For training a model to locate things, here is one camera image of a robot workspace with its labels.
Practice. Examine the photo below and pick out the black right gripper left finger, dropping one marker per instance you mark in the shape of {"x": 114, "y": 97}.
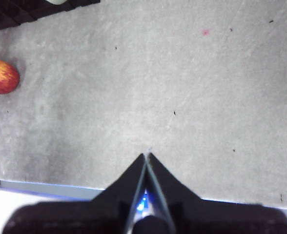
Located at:
{"x": 85, "y": 217}

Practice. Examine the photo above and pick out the red apple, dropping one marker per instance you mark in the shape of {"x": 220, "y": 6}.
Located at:
{"x": 0, "y": 76}

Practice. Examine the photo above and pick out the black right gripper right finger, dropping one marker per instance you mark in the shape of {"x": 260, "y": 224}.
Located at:
{"x": 207, "y": 217}

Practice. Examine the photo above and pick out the black plate rack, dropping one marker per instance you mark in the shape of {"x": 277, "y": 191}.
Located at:
{"x": 24, "y": 12}

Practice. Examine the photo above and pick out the green plate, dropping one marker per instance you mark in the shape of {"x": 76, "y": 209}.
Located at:
{"x": 56, "y": 2}

